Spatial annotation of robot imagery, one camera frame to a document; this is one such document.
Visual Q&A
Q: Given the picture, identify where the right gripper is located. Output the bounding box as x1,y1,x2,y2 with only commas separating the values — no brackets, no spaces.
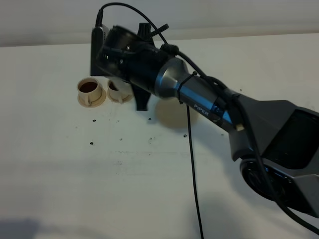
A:
96,23,160,111

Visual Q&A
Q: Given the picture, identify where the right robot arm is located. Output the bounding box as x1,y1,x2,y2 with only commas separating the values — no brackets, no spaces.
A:
95,26,319,217

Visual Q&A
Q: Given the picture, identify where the beige teapot saucer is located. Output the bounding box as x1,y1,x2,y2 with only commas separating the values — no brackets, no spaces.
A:
155,99,188,129

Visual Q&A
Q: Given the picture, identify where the right teacup saucer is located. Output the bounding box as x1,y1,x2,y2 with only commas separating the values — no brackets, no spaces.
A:
107,89,133,104

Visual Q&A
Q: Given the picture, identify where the teacup saucer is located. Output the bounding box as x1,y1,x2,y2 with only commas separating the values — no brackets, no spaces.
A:
107,89,133,104
77,89,107,108

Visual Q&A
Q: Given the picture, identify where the right beige teacup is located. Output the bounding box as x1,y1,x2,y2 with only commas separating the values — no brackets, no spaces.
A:
107,80,131,104

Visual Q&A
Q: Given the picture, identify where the beige teacup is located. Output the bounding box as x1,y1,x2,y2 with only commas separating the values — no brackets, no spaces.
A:
77,77,102,106
107,80,131,104

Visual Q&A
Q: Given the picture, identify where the left teacup saucer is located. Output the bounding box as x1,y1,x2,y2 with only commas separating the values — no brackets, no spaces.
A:
77,89,107,108

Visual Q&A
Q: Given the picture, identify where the left beige teacup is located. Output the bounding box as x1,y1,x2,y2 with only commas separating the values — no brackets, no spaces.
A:
77,77,102,106

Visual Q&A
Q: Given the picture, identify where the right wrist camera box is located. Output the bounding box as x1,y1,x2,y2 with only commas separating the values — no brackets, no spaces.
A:
91,24,109,47

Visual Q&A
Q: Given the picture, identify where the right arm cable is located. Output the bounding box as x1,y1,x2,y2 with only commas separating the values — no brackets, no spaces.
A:
95,2,319,239

